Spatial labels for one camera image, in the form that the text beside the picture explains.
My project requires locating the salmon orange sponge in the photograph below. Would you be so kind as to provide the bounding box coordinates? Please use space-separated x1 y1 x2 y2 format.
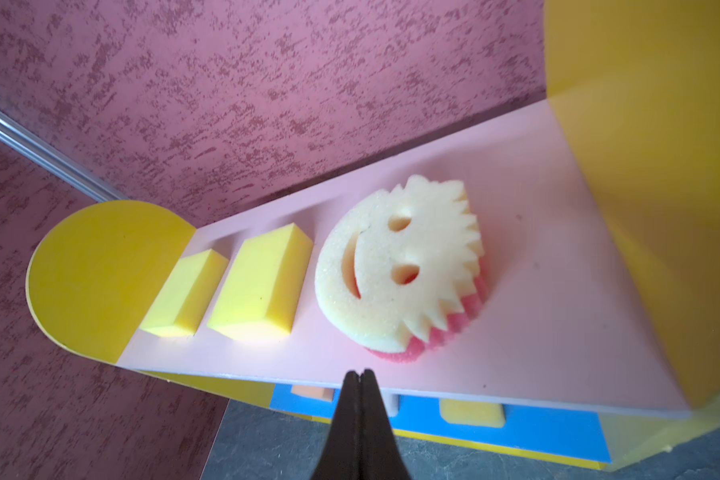
291 385 335 402

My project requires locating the large yellow sponge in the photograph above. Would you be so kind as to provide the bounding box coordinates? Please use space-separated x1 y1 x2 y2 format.
439 399 506 428

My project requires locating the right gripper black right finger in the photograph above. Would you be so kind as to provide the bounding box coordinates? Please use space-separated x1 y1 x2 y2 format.
359 369 411 480

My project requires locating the yellow square sponge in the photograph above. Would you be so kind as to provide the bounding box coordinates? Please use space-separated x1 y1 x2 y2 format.
139 249 229 338
207 223 313 342

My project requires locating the smiley face yellow sponge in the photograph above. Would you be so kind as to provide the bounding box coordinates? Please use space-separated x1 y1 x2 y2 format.
314 175 486 361

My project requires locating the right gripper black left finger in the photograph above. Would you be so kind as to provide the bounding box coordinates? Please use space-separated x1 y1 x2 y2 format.
311 371 360 480

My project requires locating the yellow shelf unit pink blue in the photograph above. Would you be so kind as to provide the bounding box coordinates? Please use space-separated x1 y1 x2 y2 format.
25 1 720 470

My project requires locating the beige pink sponge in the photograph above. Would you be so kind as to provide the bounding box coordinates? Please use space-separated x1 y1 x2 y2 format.
381 392 400 418

